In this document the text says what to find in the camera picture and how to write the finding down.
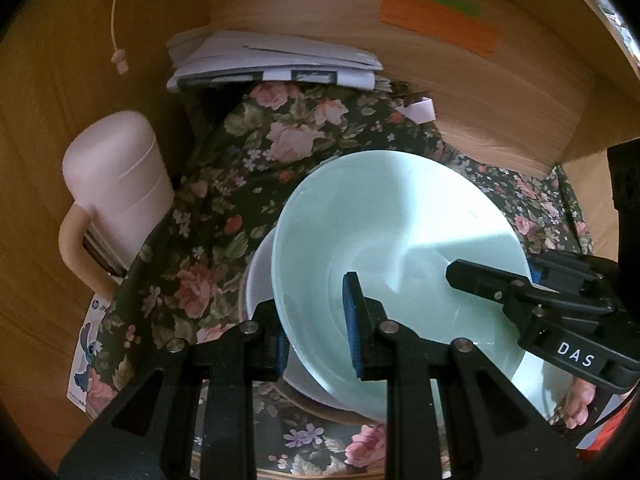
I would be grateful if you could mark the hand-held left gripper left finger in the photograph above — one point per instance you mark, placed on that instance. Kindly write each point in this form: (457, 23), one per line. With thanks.
(275, 345)

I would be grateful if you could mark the mint green plate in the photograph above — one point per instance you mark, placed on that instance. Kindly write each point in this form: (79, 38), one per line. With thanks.
(552, 385)

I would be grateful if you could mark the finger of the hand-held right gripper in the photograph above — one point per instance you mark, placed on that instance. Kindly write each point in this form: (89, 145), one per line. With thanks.
(480, 280)
(575, 275)

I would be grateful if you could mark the orange sticky note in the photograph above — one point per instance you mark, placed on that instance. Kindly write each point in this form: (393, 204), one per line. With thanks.
(440, 22)

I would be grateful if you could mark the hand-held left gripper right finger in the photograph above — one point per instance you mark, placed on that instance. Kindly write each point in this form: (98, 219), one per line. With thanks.
(353, 330)

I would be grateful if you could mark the small white box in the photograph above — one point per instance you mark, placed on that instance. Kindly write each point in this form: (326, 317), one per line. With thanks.
(419, 110)

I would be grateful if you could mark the cartoon printed card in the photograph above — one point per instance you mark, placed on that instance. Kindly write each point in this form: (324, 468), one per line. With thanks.
(87, 360)

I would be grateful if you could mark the person's right hand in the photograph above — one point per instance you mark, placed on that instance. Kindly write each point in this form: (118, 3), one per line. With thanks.
(579, 402)

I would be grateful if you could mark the dark floral tablecloth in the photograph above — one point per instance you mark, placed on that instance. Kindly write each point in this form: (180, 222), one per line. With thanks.
(225, 170)

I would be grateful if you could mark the white bowl with black dots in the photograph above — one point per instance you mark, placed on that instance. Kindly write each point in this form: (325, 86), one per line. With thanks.
(257, 280)

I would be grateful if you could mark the pink mug with lid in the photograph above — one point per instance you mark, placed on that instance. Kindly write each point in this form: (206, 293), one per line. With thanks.
(120, 185)

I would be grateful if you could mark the stack of white papers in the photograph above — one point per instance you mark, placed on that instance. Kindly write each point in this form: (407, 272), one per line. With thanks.
(260, 55)

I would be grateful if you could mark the mint green bowl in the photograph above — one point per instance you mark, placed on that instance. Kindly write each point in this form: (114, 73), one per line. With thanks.
(400, 210)

